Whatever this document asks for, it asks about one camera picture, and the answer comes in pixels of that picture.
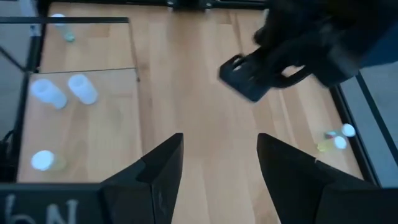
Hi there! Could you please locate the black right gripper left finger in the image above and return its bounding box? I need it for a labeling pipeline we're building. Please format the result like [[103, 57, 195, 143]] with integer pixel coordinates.
[[0, 133, 185, 224]]

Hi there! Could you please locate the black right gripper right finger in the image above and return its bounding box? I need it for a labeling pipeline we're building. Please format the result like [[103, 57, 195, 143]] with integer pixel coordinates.
[[256, 133, 398, 224]]

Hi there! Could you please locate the white translucent medicine bottle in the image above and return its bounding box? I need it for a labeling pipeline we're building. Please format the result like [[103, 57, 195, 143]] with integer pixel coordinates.
[[29, 77, 68, 110], [67, 73, 100, 106]]

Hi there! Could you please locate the wooden shelf with black legs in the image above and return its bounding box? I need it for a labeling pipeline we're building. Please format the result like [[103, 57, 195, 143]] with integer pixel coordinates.
[[0, 16, 144, 184]]

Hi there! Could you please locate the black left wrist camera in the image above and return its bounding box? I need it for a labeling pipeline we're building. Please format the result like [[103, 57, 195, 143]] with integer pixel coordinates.
[[218, 54, 273, 103]]

